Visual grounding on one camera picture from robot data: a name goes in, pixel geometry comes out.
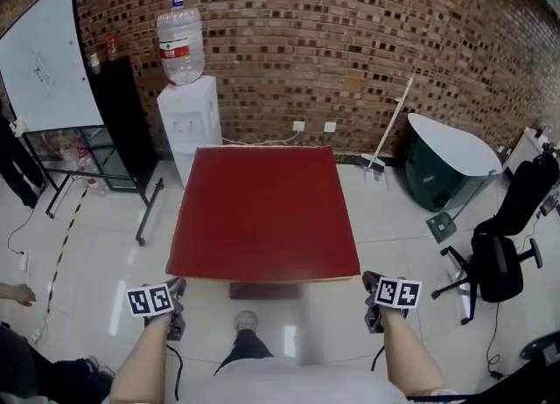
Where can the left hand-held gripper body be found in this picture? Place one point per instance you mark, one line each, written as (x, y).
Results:
(149, 301)

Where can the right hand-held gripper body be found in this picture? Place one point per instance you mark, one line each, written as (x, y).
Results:
(398, 295)

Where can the red cloth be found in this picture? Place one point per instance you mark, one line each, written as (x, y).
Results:
(262, 214)

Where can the person's right forearm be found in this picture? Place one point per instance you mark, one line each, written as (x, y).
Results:
(411, 358)

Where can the person's left forearm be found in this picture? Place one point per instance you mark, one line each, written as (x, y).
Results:
(140, 363)

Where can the person's grey shoe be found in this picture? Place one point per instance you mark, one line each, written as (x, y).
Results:
(246, 321)

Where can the grey floor stand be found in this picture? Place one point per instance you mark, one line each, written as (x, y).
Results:
(442, 225)

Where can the black whiteboard stand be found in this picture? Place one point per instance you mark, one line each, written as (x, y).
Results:
(144, 210)

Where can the person's black trouser leg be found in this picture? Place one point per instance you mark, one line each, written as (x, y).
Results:
(247, 350)

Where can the black bag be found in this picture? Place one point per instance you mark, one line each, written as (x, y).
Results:
(74, 376)

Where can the black office chair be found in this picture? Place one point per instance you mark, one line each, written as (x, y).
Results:
(503, 262)

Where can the green tub with white lid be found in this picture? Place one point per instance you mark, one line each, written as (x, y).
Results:
(442, 166)

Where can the pile of plastic bottles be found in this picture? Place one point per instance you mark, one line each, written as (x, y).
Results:
(87, 166)

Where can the white mop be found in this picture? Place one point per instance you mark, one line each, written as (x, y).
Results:
(389, 131)

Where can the black round base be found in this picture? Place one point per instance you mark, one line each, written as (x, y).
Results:
(542, 347)

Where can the white water dispenser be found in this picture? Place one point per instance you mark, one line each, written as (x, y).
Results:
(192, 131)

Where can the black cabinet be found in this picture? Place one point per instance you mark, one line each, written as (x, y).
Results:
(122, 118)

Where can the white desk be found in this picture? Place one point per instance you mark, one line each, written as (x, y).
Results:
(527, 148)

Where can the paper cup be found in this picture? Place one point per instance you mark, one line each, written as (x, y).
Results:
(95, 64)

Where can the clear water jug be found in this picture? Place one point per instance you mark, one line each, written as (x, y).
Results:
(181, 48)

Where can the red bottle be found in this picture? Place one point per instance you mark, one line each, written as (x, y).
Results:
(112, 50)

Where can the white whiteboard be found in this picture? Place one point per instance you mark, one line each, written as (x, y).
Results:
(48, 65)

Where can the white wall socket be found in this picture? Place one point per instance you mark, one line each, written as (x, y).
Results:
(330, 127)
(298, 126)

